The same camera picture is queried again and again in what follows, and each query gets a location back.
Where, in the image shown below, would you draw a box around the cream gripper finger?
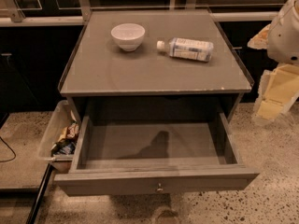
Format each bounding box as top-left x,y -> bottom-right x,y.
248,24 -> 270,49
252,63 -> 299,124

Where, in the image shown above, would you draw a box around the grey top drawer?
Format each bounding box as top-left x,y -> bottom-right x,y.
54,113 -> 259,196

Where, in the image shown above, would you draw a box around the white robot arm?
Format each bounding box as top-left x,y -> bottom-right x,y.
248,0 -> 299,125

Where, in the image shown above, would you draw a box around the grey drawer cabinet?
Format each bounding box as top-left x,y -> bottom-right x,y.
60,9 -> 253,110

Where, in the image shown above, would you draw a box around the clear plastic water bottle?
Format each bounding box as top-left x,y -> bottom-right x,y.
156,37 -> 214,63

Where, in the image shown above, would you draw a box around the white ceramic bowl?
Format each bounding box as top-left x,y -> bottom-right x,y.
110,23 -> 145,51

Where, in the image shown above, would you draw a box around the snack packets in bin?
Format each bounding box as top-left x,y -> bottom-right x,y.
50,122 -> 79,156

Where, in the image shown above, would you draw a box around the clear plastic storage bin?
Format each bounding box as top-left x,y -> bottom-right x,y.
38,100 -> 76,173

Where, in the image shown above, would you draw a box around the metal railing frame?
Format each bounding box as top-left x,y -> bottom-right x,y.
1,0 -> 287,24

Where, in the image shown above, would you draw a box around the black cable on floor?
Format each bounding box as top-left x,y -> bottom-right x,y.
0,135 -> 17,163

